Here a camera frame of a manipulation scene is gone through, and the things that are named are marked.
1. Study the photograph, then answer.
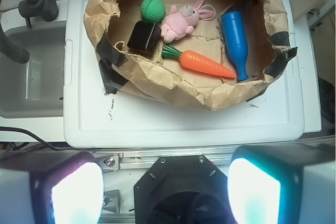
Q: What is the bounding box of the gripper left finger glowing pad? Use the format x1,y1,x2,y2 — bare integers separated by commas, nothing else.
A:
1,151,104,223

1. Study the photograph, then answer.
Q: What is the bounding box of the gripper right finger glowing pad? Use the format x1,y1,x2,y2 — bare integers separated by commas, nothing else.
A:
227,144,335,223

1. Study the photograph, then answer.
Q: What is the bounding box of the black box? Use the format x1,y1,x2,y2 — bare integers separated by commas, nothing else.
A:
127,21,161,55

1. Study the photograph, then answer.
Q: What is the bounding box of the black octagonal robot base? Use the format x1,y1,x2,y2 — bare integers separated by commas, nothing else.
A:
133,155,236,223

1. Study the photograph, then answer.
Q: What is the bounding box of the blue toy bottle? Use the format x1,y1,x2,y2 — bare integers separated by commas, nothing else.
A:
220,11,248,81

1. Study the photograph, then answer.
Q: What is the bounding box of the orange toy carrot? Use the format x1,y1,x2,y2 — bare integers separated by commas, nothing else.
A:
162,44,237,78

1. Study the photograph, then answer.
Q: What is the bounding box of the black faucet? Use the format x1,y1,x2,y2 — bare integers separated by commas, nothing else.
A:
1,0,59,64

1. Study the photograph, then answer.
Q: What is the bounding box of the pink plush bunny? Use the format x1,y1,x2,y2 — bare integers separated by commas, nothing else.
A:
161,0,216,44

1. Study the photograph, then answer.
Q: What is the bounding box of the brown paper bag tray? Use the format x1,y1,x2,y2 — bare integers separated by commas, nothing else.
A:
83,0,297,111

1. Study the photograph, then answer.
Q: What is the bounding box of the green textured ball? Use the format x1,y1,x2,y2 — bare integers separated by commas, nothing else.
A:
140,0,165,23

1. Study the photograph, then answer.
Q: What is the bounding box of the metal corner bracket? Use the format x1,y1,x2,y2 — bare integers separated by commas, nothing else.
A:
98,155,120,173

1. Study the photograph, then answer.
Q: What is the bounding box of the aluminium rail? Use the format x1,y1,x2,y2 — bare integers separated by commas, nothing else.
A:
91,146,336,171

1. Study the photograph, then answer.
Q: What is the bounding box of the black cable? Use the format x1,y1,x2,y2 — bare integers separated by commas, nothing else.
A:
0,126,87,153

